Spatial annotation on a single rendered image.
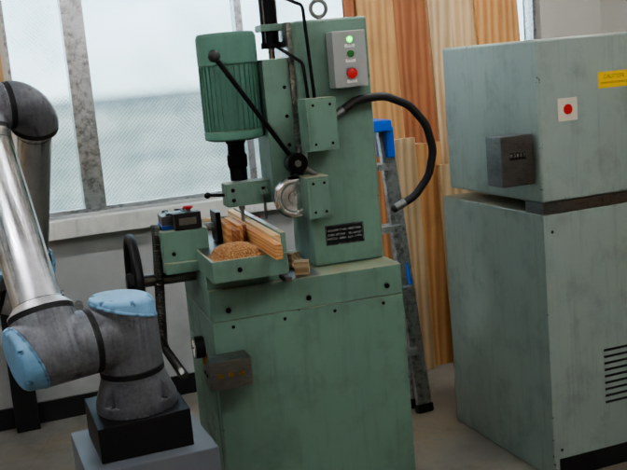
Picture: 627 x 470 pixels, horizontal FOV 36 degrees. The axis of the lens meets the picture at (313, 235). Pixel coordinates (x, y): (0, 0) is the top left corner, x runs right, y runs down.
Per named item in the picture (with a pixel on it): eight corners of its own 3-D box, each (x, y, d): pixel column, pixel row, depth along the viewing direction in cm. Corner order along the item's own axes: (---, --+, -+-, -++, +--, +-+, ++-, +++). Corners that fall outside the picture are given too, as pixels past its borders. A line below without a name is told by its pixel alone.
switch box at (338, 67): (329, 89, 283) (325, 33, 281) (362, 85, 286) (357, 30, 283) (336, 89, 277) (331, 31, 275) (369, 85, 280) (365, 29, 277)
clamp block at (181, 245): (157, 255, 292) (154, 226, 291) (202, 249, 296) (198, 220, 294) (164, 264, 278) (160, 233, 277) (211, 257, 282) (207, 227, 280)
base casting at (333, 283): (185, 292, 314) (182, 264, 312) (354, 267, 329) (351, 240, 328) (212, 324, 271) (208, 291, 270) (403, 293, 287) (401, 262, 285)
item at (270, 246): (230, 230, 308) (229, 218, 307) (237, 229, 308) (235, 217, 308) (275, 259, 255) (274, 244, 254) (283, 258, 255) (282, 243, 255)
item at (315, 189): (300, 215, 286) (297, 175, 284) (323, 213, 288) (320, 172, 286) (310, 219, 277) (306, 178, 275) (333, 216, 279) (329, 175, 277)
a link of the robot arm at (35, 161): (50, 65, 241) (45, 260, 285) (-1, 71, 235) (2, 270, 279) (66, 91, 234) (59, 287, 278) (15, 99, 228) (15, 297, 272)
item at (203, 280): (183, 266, 310) (182, 254, 309) (247, 256, 316) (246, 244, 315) (206, 290, 272) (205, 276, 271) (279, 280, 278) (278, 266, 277)
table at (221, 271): (148, 253, 315) (146, 235, 314) (241, 241, 323) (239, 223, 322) (178, 290, 257) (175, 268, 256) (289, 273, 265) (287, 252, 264)
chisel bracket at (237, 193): (223, 210, 294) (220, 182, 293) (268, 204, 298) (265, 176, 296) (228, 213, 287) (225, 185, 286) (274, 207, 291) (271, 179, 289)
